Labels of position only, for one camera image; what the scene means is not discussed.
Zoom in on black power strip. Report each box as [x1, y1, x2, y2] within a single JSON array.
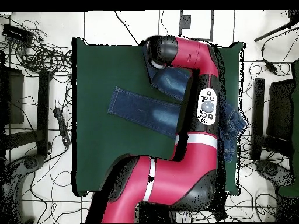
[[53, 107, 71, 148]]

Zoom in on small dark grey box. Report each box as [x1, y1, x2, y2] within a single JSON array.
[[179, 15, 192, 29]]

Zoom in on blue denim jeans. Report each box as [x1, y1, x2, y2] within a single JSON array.
[[107, 40, 249, 163]]

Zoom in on black chair base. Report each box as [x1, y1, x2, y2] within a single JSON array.
[[0, 153, 46, 223], [254, 159, 294, 188]]

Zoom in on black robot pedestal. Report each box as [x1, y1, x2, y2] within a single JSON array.
[[135, 201, 178, 223]]

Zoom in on grey square frame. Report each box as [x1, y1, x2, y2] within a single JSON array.
[[179, 10, 214, 42]]

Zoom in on black oblong box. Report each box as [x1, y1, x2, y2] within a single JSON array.
[[210, 203, 228, 222]]

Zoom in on black power adapter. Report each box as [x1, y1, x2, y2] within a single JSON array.
[[264, 59, 279, 75]]

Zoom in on green cloth sheet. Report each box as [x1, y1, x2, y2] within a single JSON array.
[[277, 59, 299, 199]]

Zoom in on black tripod leg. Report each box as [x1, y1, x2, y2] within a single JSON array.
[[253, 10, 299, 43]]

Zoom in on tangled black cables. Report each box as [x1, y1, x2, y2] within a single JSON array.
[[0, 13, 73, 78]]

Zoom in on dark green table cloth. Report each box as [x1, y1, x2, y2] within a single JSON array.
[[71, 37, 246, 197]]

